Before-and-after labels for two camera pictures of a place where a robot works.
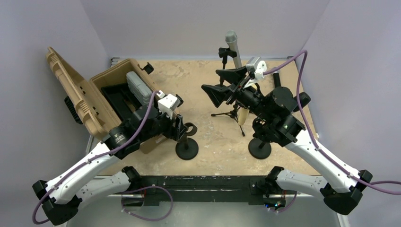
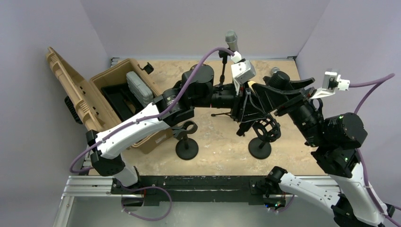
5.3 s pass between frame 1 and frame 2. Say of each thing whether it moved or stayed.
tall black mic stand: stayed
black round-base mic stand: stayed
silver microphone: stayed
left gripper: moved
